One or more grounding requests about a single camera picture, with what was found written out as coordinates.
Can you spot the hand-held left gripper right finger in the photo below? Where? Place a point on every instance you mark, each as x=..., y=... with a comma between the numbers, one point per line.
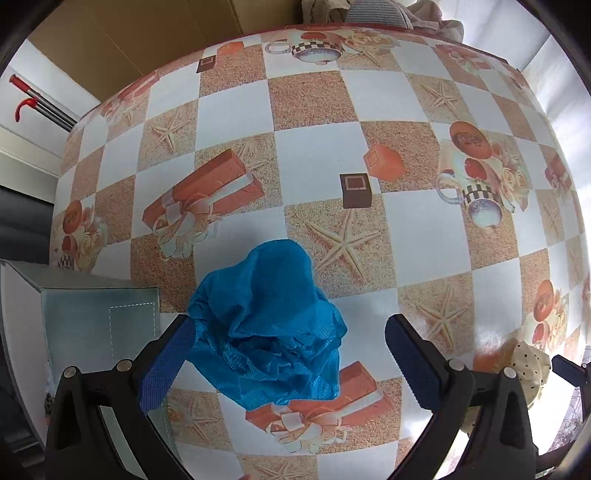
x=411, y=364

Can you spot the blue shoe cover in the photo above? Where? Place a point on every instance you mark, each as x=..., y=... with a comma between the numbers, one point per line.
x=272, y=314

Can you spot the pale pink cloth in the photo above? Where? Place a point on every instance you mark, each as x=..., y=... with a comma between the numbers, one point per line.
x=438, y=21

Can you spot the checked printed tablecloth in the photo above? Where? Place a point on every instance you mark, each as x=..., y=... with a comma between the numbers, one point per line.
x=323, y=138

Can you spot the brown cardboard sheet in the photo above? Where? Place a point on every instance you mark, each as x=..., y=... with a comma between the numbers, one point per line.
x=138, y=37

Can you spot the white curtain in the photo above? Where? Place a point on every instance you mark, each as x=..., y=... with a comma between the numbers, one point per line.
x=563, y=83

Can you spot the grey striped hat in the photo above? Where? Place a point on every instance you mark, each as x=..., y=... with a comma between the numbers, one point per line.
x=378, y=11

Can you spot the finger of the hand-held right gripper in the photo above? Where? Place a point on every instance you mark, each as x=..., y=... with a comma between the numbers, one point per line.
x=570, y=369

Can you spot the cream polka dot hat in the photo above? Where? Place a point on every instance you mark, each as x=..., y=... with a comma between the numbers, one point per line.
x=531, y=364

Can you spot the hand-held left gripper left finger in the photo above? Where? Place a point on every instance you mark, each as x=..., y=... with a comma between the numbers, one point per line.
x=166, y=364

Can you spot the large white cardboard box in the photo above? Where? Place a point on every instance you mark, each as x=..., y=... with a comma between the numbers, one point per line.
x=78, y=323

